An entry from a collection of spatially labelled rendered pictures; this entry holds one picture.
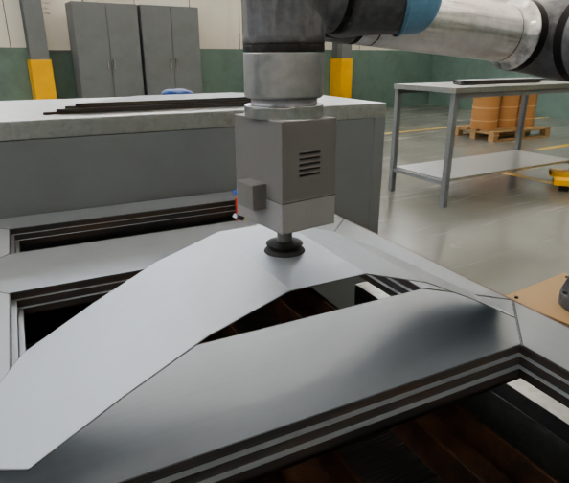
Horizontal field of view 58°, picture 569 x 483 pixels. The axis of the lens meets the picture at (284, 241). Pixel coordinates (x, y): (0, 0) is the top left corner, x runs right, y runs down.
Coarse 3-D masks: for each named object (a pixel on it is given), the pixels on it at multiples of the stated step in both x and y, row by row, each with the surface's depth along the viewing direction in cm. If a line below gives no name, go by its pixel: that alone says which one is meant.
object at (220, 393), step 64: (320, 320) 69; (384, 320) 69; (448, 320) 69; (512, 320) 69; (192, 384) 55; (256, 384) 55; (320, 384) 55; (384, 384) 55; (448, 384) 58; (64, 448) 46; (128, 448) 46; (192, 448) 46; (256, 448) 48; (320, 448) 50
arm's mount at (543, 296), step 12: (564, 276) 118; (528, 288) 112; (540, 288) 112; (552, 288) 112; (516, 300) 107; (528, 300) 107; (540, 300) 106; (552, 300) 106; (552, 312) 101; (564, 312) 101; (564, 324) 98
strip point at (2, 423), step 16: (16, 368) 51; (0, 384) 50; (16, 384) 49; (0, 400) 48; (16, 400) 47; (0, 416) 46; (16, 416) 45; (0, 432) 44; (16, 432) 43; (0, 448) 42; (16, 448) 41; (0, 464) 40; (16, 464) 40
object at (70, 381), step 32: (96, 320) 52; (32, 352) 53; (64, 352) 50; (96, 352) 47; (32, 384) 48; (64, 384) 45; (96, 384) 43; (32, 416) 44; (64, 416) 42; (96, 416) 40; (32, 448) 40
